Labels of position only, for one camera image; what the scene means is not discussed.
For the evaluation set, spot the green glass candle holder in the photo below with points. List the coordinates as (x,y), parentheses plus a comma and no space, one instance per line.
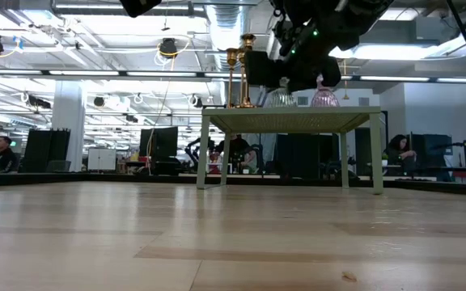
(279,99)

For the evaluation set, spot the pink glass candle holder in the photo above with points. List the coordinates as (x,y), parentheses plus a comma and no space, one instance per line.
(325,99)

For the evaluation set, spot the tall gold candlestick holder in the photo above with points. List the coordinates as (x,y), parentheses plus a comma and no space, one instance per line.
(248,40)

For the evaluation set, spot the medium gold candlestick holder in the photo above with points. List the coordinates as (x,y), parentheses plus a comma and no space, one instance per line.
(231,54)

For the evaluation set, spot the black background robot arm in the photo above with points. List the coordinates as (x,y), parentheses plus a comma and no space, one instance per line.
(461,155)

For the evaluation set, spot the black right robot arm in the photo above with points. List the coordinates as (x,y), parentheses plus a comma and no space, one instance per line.
(338,20)

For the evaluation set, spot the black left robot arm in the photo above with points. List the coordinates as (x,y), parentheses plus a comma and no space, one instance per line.
(140,6)

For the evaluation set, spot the green perforated metal shelf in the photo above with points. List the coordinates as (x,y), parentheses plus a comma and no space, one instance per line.
(289,119)

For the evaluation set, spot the black partition panel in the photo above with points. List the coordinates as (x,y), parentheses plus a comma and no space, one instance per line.
(306,155)
(47,149)

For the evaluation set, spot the white low cabinet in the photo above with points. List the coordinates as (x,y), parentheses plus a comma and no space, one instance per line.
(101,158)

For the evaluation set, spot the white pillar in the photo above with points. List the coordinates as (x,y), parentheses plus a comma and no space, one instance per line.
(69,121)

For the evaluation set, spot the silver ceiling duct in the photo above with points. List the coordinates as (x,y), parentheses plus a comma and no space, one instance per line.
(227,28)

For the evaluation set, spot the black aluminium table frame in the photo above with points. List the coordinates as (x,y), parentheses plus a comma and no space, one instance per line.
(95,178)

